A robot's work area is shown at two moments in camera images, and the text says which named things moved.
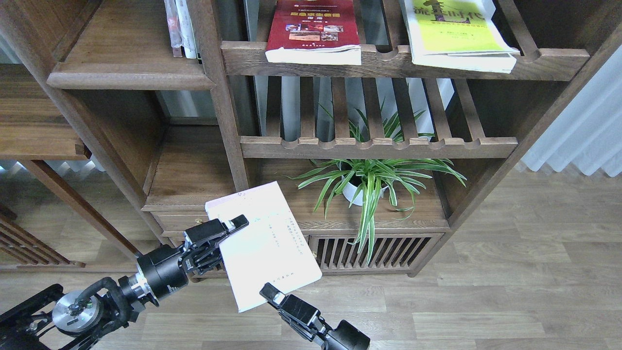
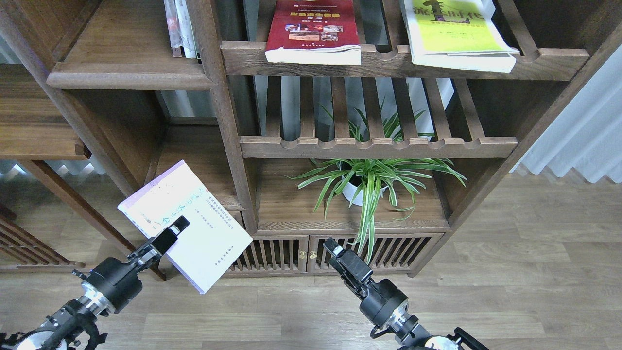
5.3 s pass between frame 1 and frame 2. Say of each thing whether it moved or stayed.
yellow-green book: stayed
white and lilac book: moved
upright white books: stayed
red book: stayed
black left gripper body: moved
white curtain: stayed
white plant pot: stayed
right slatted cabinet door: stayed
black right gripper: moved
